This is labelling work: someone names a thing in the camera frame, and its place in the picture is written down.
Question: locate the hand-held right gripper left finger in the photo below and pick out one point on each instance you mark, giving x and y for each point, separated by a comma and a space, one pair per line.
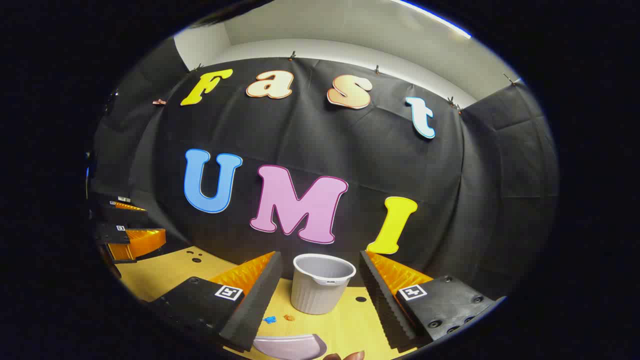
255, 305

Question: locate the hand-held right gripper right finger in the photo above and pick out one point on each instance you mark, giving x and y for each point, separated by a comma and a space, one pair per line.
385, 305

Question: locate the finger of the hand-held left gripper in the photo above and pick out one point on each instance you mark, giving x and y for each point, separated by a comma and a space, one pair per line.
122, 215
112, 235

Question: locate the blue paper trash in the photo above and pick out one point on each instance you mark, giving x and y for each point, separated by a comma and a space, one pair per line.
270, 319

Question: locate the pale mauve dustpan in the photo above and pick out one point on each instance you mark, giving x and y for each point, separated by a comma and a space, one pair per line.
290, 347

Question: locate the white ribbed garbage bin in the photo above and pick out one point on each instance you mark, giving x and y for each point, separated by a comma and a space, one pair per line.
315, 295

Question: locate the yellow wooden desktop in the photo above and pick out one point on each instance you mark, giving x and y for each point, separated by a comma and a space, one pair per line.
165, 272

